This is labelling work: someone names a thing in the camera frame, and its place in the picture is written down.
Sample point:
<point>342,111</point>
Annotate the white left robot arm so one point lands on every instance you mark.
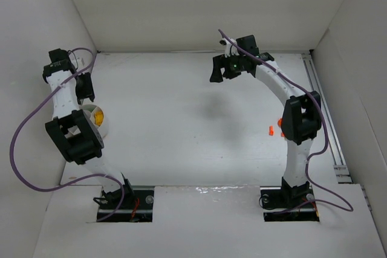
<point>74,132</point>

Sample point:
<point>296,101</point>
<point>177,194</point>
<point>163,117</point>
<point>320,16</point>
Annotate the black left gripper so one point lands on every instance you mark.
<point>85,87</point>

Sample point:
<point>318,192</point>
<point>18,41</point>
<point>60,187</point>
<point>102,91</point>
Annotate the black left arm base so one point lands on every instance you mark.
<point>136,210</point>

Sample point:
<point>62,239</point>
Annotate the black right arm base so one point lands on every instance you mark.
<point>277,209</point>

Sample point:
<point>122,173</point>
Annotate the aluminium rail at table edge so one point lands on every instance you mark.
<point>334,150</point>

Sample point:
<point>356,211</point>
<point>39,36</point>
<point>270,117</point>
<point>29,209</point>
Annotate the white divided round container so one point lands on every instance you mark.
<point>90,109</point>

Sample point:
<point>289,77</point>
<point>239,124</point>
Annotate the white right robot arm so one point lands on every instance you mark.
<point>300,120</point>

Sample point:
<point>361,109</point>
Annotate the small orange lego piece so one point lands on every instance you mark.
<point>271,131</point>

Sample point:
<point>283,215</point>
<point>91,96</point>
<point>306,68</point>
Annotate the yellow long lego brick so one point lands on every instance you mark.
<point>98,118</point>

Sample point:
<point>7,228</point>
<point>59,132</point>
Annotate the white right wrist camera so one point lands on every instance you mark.
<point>229,49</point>

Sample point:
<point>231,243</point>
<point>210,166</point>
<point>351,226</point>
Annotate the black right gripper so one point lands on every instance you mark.
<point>225,68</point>

